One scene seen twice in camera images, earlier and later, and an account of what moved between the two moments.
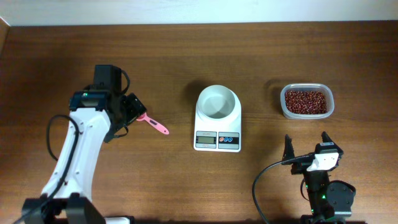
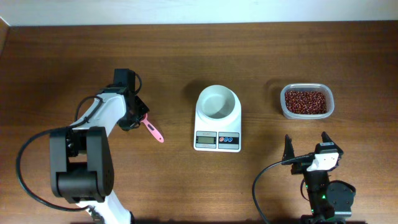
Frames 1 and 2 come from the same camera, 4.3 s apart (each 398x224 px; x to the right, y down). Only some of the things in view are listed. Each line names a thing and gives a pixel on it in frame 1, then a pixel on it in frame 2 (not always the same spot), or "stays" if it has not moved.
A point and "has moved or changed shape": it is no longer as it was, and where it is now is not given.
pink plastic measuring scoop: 153,124 has moved or changed shape
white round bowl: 216,102 stays
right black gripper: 301,166 stays
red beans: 305,102 stays
